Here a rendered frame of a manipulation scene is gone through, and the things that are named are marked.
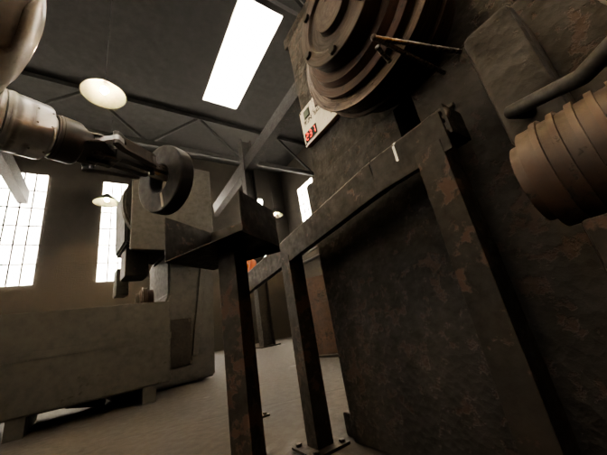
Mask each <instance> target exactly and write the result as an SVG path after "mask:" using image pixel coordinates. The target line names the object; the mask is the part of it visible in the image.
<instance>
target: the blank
mask: <svg viewBox="0 0 607 455"><path fill-rule="evenodd" d="M153 154H155V155H156V161H157V163H159V164H161V165H164V166H167V168H168V172H169V174H168V180H167V182H166V185H165V187H164V188H163V181H161V180H157V179H155V178H151V177H148V176H147V177H142V176H141V177H140V180H139V189H138V190H139V199H140V201H141V204H142V206H143V207H144V208H145V209H146V210H147V211H149V212H151V213H154V214H159V215H164V216H166V215H171V214H173V213H174V212H176V211H177V210H179V209H180V208H181V207H182V205H183V204H184V203H185V201H186V200H187V199H188V197H189V195H190V193H191V188H192V184H193V179H194V168H193V163H192V160H191V157H190V156H189V155H188V154H187V153H186V152H185V151H183V150H181V149H179V148H177V147H174V146H172V145H163V146H161V147H159V148H157V149H156V150H155V151H154V152H153Z"/></svg>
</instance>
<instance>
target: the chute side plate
mask: <svg viewBox="0 0 607 455"><path fill-rule="evenodd" d="M438 139H440V140H441V143H442V146H443V148H444V151H445V152H448V151H450V150H451V149H453V144H452V142H451V139H450V137H449V135H448V133H447V130H446V128H445V125H444V122H443V119H442V118H441V115H440V113H439V112H437V113H435V114H434V115H433V116H431V117H430V118H428V119H427V120H426V121H424V122H423V123H422V124H421V125H420V126H418V127H417V128H416V129H414V130H413V131H412V132H410V133H409V134H408V135H406V136H405V137H404V138H402V139H401V140H400V141H398V142H397V143H396V144H394V146H395V149H396V152H397V158H398V161H396V157H395V155H394V152H393V149H392V146H391V147H390V148H389V149H387V150H386V151H385V152H384V153H383V154H381V155H380V156H379V157H377V158H376V159H375V160H374V161H372V162H371V163H370V165H369V164H368V165H367V166H366V167H365V168H364V169H363V170H362V171H360V172H359V173H358V174H357V175H356V176H355V177H354V178H353V179H351V180H350V181H349V182H348V183H347V184H346V185H345V186H344V187H342V188H341V189H340V190H339V191H338V192H337V193H336V194H335V195H334V196H332V197H331V198H330V199H329V200H328V201H327V202H326V203H325V204H323V205H322V206H321V207H320V208H319V209H318V210H317V211H316V212H314V213H313V214H312V215H311V216H310V217H309V218H308V219H307V220H306V221H305V222H304V223H303V224H302V225H301V226H300V227H299V228H298V229H296V230H295V231H294V232H293V233H292V234H291V235H290V236H289V237H287V238H286V239H285V240H284V241H283V242H282V243H281V244H280V252H278V253H275V254H272V255H267V256H266V257H265V258H264V259H263V260H262V261H261V262H260V263H258V264H257V265H256V266H255V267H254V268H253V269H252V270H251V271H249V272H248V273H247V274H248V282H249V291H250V292H251V291H252V290H253V289H254V288H256V287H257V286H258V285H260V284H261V283H262V282H264V281H265V280H266V279H267V278H268V277H270V276H271V275H272V274H274V273H275V272H277V271H278V270H279V269H281V268H282V265H281V258H283V257H284V256H286V255H289V261H291V260H293V259H294V258H295V257H297V256H298V255H300V254H301V253H302V252H303V251H304V250H305V249H307V248H308V247H309V246H311V245H312V244H313V243H315V242H316V241H317V240H319V239H320V238H321V237H323V236H324V235H326V234H327V233H328V232H330V231H331V230H332V229H334V228H335V227H337V226H338V225H339V224H340V223H341V222H342V221H344V220H345V219H346V218H348V217H349V216H350V215H352V214H353V213H354V212H356V211H357V210H358V209H360V208H361V207H363V206H364V205H365V204H367V203H368V202H369V201H371V200H372V199H374V198H375V197H376V196H377V195H379V193H381V192H382V191H384V190H386V189H388V188H389V187H391V186H393V185H394V184H396V183H397V182H399V181H401V180H403V179H405V177H407V176H408V175H410V174H412V173H413V172H415V171H417V170H419V168H418V165H417V162H416V158H415V154H417V153H419V152H420V151H422V150H423V149H425V148H426V147H427V146H428V145H430V144H432V143H433V142H435V141H436V140H438Z"/></svg>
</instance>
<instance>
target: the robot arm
mask: <svg viewBox="0 0 607 455"><path fill-rule="evenodd" d="M45 19H46V0H0V151H4V152H7V153H13V154H17V155H20V156H23V157H27V158H31V159H34V160H38V159H41V158H42V157H43V156H45V158H47V159H51V160H54V161H57V162H60V163H67V164H73V163H75V162H78V163H81V170H82V171H83V172H99V173H105V174H110V175H115V176H120V177H126V178H130V179H136V180H138V179H140V177H141V176H142V177H147V176H148V177H151V178H155V179H157V180H161V181H166V182H167V180H168V174H169V172H168V168H167V166H164V165H161V164H159V163H157V161H156V155H155V154H153V153H151V152H149V151H147V150H146V149H145V148H143V147H141V146H139V145H138V144H135V143H134V142H132V141H130V140H128V139H127V138H125V137H124V136H123V135H122V134H121V133H120V132H119V131H113V135H108V136H104V135H102V134H97V133H92V132H90V131H88V130H87V129H86V128H85V126H84V125H83V124H82V123H80V122H77V121H75V120H72V119H70V118H67V117H65V116H61V115H56V113H55V110H54V109H53V108H52V107H50V106H48V105H45V104H43V103H41V102H39V101H37V100H34V99H32V98H29V97H26V96H24V95H21V94H19V93H18V92H16V91H13V90H10V89H7V88H6V87H7V86H8V85H9V84H10V83H11V82H13V81H14V80H15V79H16V78H17V77H18V76H19V75H20V74H21V72H22V71H23V69H24V68H25V66H26V65H27V63H28V62H29V60H30V58H31V57H32V56H33V53H34V51H35V49H36V47H37V45H38V43H39V41H40V39H41V37H42V32H43V29H44V25H45ZM132 173H133V174H132Z"/></svg>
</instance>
